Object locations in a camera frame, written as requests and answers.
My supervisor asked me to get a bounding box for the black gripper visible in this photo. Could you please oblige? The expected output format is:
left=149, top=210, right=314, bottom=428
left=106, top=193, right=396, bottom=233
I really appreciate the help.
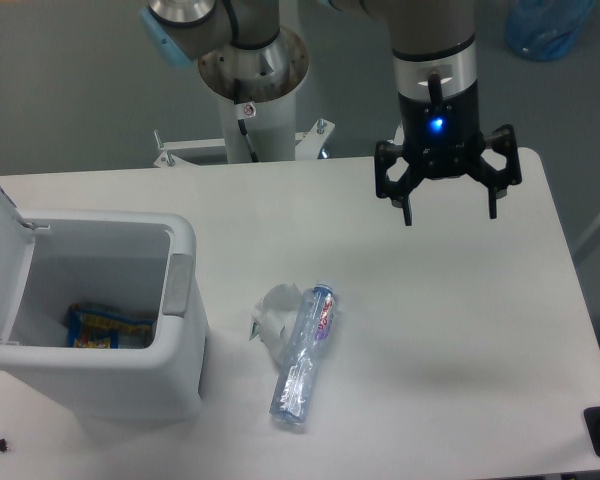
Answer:
left=373, top=85, right=523, bottom=227

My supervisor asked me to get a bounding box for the white paper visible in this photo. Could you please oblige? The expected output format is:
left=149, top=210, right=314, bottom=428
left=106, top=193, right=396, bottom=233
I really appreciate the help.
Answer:
left=249, top=284, right=303, bottom=367

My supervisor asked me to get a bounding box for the clear plastic water bottle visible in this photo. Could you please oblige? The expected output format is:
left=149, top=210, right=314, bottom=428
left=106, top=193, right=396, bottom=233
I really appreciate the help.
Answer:
left=269, top=282, right=338, bottom=425

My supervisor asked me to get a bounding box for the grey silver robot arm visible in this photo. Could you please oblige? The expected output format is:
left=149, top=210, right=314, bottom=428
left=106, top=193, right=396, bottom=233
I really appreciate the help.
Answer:
left=140, top=1, right=522, bottom=218

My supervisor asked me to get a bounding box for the white plastic trash can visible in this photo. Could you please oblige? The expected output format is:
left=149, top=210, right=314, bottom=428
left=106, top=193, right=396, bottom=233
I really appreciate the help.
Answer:
left=0, top=211, right=208, bottom=421

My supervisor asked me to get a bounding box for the white trash can lid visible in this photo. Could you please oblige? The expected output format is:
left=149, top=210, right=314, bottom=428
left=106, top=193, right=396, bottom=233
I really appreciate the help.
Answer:
left=0, top=189, right=35, bottom=343

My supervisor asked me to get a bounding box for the blue plastic bag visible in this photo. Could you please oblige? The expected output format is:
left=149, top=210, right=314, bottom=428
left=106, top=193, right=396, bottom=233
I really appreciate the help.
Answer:
left=504, top=0, right=596, bottom=62

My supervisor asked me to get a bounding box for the blue yellow snack wrapper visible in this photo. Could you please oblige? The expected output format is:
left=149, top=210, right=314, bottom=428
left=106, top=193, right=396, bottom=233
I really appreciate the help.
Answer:
left=66, top=303, right=156, bottom=349

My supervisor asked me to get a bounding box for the white pedestal base bracket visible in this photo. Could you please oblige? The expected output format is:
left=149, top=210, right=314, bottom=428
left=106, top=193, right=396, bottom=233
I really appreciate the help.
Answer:
left=153, top=118, right=336, bottom=168

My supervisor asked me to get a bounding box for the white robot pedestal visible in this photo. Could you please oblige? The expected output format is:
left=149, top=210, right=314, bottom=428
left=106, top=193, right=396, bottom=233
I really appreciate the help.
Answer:
left=197, top=26, right=311, bottom=163

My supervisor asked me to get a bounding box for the black cable on pedestal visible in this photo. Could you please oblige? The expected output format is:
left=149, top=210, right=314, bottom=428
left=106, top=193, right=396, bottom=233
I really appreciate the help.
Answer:
left=232, top=78, right=260, bottom=163

